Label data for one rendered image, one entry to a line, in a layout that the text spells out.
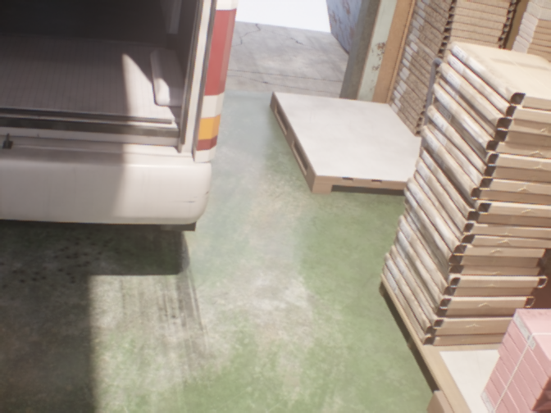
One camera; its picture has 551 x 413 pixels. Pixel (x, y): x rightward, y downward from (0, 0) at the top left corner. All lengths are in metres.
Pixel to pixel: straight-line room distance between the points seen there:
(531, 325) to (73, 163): 1.59
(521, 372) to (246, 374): 0.92
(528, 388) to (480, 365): 0.43
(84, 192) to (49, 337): 0.51
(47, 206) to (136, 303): 0.50
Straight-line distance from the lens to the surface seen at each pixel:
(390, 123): 4.50
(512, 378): 2.40
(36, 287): 2.77
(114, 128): 2.55
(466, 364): 2.69
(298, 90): 4.97
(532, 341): 2.30
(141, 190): 2.52
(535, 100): 2.28
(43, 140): 2.59
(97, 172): 2.48
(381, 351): 2.75
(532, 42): 4.30
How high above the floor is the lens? 1.69
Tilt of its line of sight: 29 degrees down
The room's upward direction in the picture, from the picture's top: 12 degrees clockwise
